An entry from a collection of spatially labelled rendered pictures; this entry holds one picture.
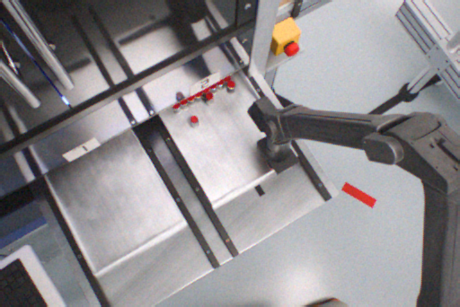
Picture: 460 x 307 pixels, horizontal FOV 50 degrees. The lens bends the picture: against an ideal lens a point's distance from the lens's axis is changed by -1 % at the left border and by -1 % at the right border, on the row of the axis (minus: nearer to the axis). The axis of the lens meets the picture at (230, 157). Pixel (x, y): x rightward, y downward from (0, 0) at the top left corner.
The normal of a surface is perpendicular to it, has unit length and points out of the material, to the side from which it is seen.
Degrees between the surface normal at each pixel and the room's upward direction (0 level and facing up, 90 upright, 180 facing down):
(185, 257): 0
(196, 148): 0
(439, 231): 78
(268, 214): 0
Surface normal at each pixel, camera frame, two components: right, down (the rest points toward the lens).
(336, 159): 0.03, -0.25
